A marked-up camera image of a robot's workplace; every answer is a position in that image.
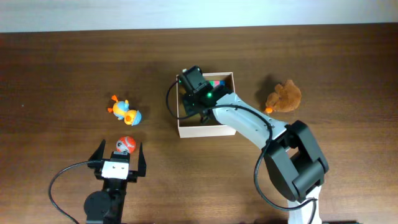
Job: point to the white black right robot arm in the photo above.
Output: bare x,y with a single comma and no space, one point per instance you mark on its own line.
295,162

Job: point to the pink cardboard box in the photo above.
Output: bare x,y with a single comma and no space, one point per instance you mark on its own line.
192,128

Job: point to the red white ball toy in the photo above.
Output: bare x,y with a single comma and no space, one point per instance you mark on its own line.
126,144

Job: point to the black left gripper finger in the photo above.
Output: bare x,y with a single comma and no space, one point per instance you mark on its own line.
142,166
98,154

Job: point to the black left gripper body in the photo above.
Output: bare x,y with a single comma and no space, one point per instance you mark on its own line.
132,176

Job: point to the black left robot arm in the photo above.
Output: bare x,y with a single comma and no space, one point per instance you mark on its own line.
106,205

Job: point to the orange blue duck toy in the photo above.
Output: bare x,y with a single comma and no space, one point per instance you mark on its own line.
122,111

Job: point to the brown plush chicken toy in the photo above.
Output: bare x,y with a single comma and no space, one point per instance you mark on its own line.
285,98

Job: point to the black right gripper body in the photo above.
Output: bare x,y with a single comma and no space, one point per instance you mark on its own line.
187,99

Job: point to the colourful puzzle cube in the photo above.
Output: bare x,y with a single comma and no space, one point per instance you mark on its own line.
215,83

